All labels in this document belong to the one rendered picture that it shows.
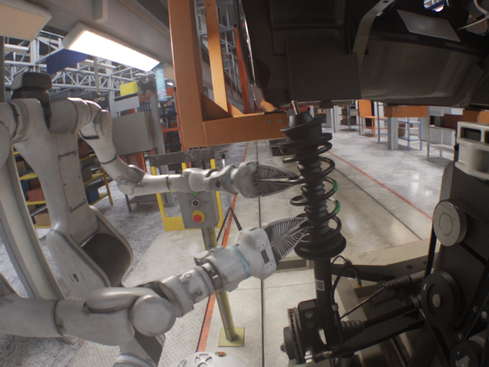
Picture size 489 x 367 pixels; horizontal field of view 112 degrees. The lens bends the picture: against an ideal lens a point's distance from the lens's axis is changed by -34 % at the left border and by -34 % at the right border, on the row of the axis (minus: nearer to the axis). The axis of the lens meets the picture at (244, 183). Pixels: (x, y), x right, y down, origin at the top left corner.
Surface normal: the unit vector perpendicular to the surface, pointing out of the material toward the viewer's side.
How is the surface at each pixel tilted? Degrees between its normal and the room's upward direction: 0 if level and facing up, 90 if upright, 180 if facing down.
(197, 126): 90
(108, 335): 74
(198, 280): 44
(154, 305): 69
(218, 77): 90
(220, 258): 18
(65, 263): 90
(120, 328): 80
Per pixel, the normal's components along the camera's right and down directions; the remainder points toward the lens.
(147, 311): 0.50, -0.19
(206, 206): -0.04, 0.29
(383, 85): 0.05, 0.86
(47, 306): 0.12, -0.90
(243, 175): -0.63, 0.14
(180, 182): -0.25, 0.18
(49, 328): 0.39, 0.07
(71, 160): 1.00, -0.06
